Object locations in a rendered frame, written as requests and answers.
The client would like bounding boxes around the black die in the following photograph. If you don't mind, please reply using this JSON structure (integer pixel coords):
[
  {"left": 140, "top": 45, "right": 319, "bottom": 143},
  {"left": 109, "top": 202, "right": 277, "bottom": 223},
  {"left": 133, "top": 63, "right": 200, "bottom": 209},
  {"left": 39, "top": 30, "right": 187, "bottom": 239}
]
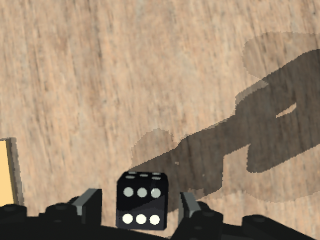
[{"left": 115, "top": 171, "right": 169, "bottom": 231}]

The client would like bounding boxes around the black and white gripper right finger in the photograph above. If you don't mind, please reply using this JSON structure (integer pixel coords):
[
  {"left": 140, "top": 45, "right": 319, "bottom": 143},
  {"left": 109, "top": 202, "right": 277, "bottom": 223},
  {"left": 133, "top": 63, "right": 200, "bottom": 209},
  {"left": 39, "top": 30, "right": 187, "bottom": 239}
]
[{"left": 170, "top": 192, "right": 316, "bottom": 240}]

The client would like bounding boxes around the tan flat mat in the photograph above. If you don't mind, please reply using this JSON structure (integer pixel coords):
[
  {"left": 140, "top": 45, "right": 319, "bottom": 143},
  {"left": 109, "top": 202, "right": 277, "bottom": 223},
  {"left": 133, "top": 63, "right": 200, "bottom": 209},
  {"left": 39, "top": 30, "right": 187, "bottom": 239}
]
[{"left": 0, "top": 140, "right": 16, "bottom": 206}]

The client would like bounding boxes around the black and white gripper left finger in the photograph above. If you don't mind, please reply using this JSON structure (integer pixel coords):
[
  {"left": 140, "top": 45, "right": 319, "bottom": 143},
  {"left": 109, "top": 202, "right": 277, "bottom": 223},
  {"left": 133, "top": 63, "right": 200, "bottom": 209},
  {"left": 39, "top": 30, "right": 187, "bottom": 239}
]
[{"left": 0, "top": 188, "right": 102, "bottom": 225}]

